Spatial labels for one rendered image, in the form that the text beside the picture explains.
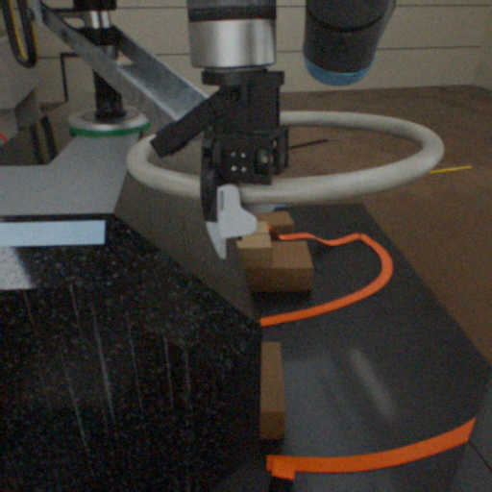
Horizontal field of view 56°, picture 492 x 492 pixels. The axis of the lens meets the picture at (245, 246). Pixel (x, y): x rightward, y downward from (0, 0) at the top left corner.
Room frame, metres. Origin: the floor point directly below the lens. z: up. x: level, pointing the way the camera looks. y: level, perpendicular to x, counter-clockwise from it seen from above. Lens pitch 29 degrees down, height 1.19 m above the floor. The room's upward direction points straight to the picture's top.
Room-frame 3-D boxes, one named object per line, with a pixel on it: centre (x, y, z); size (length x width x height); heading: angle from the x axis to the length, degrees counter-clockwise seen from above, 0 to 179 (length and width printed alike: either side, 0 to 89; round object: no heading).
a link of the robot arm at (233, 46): (0.52, 0.01, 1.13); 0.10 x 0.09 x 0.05; 159
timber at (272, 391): (1.07, -0.06, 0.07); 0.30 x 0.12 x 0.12; 0
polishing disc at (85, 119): (1.23, 0.35, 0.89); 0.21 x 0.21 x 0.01
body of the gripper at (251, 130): (0.51, 0.00, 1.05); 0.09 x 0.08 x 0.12; 69
